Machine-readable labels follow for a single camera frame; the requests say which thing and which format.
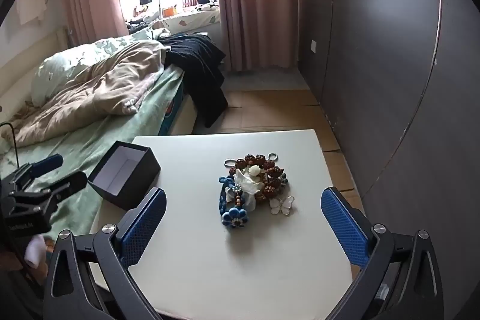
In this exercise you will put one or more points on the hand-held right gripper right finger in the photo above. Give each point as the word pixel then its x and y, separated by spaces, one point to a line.
pixel 345 230

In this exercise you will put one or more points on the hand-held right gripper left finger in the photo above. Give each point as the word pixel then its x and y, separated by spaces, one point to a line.
pixel 142 226

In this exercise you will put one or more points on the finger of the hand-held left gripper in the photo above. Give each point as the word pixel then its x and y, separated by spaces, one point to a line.
pixel 71 185
pixel 47 165

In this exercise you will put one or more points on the cardboard floor sheets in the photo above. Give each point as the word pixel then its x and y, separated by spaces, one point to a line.
pixel 262 110

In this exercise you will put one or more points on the white butterfly brooch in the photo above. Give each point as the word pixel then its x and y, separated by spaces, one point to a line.
pixel 279 206

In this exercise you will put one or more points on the pile of beaded jewellery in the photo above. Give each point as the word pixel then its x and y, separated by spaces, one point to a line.
pixel 270 170

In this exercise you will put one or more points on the green bed sheet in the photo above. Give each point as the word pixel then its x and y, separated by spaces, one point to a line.
pixel 112 132

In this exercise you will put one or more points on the printed window seat cushion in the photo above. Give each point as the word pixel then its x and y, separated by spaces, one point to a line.
pixel 191 20

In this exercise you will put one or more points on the white wall switch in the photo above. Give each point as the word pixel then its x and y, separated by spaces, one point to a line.
pixel 313 46

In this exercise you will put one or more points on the dark clothes pile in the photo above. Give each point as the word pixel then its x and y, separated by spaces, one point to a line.
pixel 198 61

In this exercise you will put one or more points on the dark brown wardrobe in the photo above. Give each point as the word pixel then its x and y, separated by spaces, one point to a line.
pixel 375 42

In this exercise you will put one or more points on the bed mattress with blue edge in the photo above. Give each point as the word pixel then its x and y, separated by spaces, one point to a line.
pixel 176 113

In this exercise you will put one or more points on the beige duvet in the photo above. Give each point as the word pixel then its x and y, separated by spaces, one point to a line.
pixel 93 87

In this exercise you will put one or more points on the white fabric flower ornament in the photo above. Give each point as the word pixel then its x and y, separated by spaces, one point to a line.
pixel 247 185

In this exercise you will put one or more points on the black jewelry box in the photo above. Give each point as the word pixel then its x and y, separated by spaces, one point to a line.
pixel 123 173

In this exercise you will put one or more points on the green floral quilt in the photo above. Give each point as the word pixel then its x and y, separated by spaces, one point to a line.
pixel 56 69

